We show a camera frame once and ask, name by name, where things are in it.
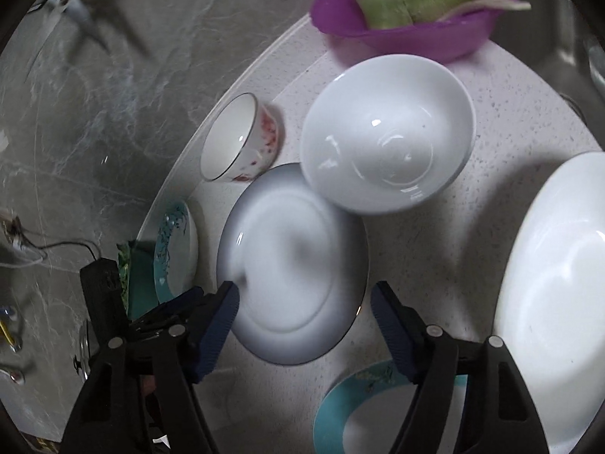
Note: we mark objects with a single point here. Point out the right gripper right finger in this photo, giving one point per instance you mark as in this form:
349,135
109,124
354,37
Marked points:
402,329

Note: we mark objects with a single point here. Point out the large teal floral plate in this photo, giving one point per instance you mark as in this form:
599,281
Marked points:
364,412

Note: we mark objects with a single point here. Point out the stainless steel sink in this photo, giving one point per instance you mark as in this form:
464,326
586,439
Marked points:
553,39

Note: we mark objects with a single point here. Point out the small floral white bowl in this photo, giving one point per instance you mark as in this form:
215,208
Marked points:
242,142

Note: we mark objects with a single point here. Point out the teal basin with greens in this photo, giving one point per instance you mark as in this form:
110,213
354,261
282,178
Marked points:
136,273

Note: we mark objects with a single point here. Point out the grey rimmed white plate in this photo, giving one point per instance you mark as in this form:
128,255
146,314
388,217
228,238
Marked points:
300,263

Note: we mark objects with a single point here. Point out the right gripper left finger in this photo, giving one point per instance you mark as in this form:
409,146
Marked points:
219,313

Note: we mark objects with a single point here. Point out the large white bowl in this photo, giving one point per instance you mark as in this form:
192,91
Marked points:
550,312

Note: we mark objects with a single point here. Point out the small teal floral plate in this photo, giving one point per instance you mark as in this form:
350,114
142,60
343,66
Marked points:
176,252

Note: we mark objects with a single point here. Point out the medium white bowl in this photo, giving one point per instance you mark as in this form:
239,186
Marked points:
387,134

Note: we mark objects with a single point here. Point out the purple plastic bowl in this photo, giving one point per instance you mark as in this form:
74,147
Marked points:
442,30

